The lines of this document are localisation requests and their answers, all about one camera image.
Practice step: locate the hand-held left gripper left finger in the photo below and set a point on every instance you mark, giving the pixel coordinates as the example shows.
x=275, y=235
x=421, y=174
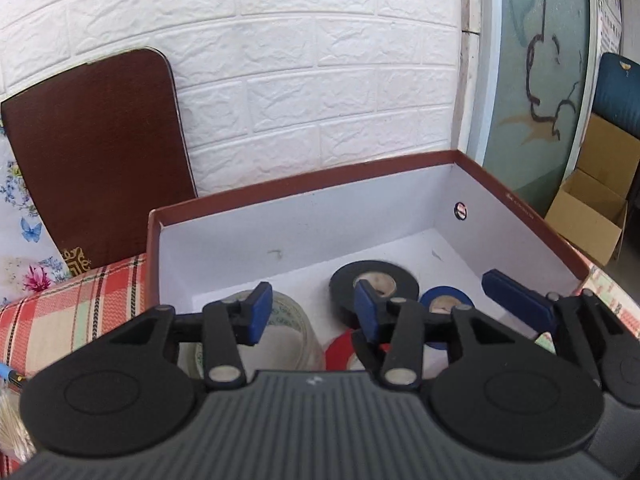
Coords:
x=261, y=310

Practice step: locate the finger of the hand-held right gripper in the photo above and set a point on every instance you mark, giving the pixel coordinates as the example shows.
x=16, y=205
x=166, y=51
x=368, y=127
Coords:
x=515, y=297

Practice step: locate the clear tape roll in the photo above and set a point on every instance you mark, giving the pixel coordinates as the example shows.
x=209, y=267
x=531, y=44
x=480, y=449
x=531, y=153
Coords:
x=295, y=340

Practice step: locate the black tape roll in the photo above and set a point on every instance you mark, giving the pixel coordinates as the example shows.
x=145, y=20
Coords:
x=345, y=300

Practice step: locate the blue tape roll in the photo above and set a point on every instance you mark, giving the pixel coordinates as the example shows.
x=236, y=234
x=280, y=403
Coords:
x=431, y=296

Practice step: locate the floral Beautiful Day panel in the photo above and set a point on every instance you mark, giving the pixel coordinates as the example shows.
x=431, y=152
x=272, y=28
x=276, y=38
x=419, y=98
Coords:
x=20, y=240

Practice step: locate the paper notice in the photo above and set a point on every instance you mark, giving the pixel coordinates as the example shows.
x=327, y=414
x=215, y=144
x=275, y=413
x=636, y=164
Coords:
x=610, y=20

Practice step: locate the red tape roll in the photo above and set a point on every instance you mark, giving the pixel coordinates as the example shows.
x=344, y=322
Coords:
x=340, y=352

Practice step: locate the dark blue chair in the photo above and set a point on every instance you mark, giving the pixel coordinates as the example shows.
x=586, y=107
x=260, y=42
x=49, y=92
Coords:
x=617, y=100

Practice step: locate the blue pen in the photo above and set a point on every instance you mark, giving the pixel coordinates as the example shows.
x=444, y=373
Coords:
x=10, y=373

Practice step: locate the glass door with cartoon drawing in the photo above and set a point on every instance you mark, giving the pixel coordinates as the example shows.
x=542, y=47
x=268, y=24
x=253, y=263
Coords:
x=530, y=110

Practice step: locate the bag of toothpicks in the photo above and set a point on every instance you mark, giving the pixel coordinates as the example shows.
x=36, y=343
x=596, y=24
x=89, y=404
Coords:
x=12, y=430

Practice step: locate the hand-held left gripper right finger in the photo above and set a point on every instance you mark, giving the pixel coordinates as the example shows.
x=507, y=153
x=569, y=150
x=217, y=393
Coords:
x=366, y=310

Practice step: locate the red plaid blanket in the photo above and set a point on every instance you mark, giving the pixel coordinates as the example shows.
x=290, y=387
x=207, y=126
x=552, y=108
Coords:
x=60, y=310

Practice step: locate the tan cardboard box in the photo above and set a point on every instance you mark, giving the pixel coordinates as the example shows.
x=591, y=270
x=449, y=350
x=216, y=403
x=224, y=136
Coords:
x=590, y=220

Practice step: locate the brown cardboard shoe box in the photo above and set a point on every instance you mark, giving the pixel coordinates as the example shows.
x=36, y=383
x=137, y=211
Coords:
x=310, y=225

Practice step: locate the brown wooden board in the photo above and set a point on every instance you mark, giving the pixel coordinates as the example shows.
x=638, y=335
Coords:
x=100, y=160

